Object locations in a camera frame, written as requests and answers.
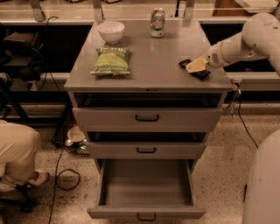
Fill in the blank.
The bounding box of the white red sneaker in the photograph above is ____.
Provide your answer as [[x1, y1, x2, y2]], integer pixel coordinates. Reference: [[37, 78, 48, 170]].
[[0, 170, 49, 193]]

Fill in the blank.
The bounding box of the black chair base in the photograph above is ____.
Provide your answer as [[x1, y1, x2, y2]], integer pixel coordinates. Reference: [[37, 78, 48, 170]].
[[0, 184, 37, 213]]

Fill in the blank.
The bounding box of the grey metal drawer cabinet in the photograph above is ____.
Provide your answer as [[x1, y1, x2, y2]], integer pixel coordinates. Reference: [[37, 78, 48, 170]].
[[64, 19, 235, 163]]

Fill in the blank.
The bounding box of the green chip bag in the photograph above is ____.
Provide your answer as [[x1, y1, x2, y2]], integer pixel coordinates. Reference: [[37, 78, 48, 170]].
[[90, 47, 130, 76]]

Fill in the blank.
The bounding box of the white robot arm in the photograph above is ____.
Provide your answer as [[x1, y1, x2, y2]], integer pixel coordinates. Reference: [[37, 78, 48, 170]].
[[185, 13, 280, 224]]

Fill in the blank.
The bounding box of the grey top drawer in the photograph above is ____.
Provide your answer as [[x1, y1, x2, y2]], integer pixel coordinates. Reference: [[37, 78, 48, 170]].
[[73, 108, 221, 132]]

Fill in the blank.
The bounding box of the black right floor cable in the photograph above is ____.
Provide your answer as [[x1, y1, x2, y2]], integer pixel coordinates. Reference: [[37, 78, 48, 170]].
[[237, 87, 259, 149]]

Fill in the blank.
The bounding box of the grey middle drawer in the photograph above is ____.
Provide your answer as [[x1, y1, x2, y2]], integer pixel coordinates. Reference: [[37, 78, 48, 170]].
[[87, 142, 206, 159]]

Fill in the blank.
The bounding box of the green white soda can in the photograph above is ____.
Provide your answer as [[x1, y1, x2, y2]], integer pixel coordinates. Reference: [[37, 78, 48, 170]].
[[150, 8, 165, 38]]

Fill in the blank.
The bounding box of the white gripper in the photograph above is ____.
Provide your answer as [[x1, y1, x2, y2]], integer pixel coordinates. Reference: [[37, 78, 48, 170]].
[[185, 43, 224, 73]]

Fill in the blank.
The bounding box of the black floor cable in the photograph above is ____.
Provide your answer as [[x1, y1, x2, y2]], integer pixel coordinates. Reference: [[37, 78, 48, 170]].
[[47, 147, 81, 224], [237, 87, 259, 149]]

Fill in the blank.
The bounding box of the grey open bottom drawer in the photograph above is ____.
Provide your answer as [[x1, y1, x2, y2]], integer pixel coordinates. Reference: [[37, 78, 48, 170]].
[[87, 159, 205, 221]]

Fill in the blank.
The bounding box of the small bowl on floor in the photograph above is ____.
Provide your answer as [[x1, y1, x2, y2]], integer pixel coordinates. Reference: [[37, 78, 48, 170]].
[[67, 126, 85, 143]]

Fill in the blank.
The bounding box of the beige trouser leg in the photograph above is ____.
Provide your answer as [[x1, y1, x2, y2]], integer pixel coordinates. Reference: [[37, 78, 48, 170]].
[[0, 121, 41, 182]]

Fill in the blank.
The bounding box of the black equipment on left shelf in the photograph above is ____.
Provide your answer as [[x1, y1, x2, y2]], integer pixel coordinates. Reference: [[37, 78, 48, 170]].
[[1, 28, 45, 91]]

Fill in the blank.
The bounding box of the white ceramic bowl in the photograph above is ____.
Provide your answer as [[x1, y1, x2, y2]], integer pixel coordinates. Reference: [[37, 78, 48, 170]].
[[97, 21, 125, 44]]

